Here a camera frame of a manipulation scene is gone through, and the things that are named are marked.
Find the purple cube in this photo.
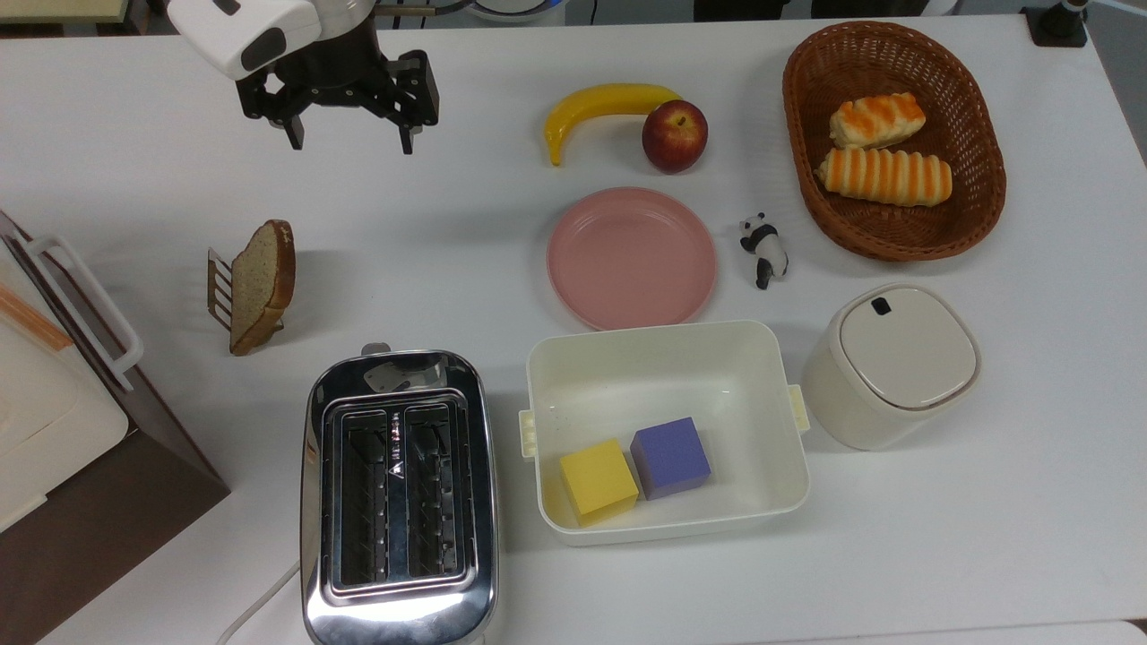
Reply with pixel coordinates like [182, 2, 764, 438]
[630, 417, 712, 501]

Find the white toaster power cable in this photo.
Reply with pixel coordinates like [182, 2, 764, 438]
[215, 560, 302, 645]

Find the brown bread slice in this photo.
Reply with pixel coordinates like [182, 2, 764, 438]
[229, 219, 297, 357]

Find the white oven door handle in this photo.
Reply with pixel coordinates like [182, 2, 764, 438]
[25, 234, 144, 392]

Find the yellow cube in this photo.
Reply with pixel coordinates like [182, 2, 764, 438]
[559, 439, 640, 527]

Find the chrome two-slot toaster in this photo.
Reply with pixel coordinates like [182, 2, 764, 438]
[300, 343, 500, 645]

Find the brown oval wicker basket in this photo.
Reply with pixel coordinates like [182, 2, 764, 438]
[782, 21, 1007, 262]

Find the blue and white round object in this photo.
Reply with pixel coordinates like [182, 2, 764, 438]
[466, 0, 568, 24]

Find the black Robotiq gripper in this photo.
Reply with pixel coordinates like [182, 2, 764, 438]
[237, 16, 441, 156]

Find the metal wire toast rack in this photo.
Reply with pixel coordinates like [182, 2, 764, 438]
[207, 248, 288, 338]

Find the black camera stand base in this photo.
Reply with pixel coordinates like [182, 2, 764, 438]
[1022, 0, 1091, 47]

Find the brown and white oven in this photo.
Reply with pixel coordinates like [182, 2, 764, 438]
[0, 211, 231, 645]

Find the pink round plate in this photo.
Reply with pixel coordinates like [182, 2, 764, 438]
[547, 186, 718, 331]

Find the yellow banana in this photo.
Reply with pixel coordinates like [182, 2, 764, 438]
[544, 83, 684, 168]

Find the long striped bread roll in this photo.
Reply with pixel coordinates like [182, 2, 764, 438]
[815, 147, 953, 208]

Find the red apple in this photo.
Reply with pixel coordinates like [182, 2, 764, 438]
[642, 99, 709, 174]

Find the cream lidded canister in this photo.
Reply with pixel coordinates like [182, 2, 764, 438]
[800, 283, 982, 452]

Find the small panda figurine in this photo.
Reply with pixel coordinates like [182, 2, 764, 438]
[739, 212, 789, 290]

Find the short striped bread roll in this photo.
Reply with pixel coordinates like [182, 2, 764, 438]
[829, 91, 927, 150]

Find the white rectangular plastic tub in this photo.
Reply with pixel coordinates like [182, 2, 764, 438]
[518, 320, 812, 546]

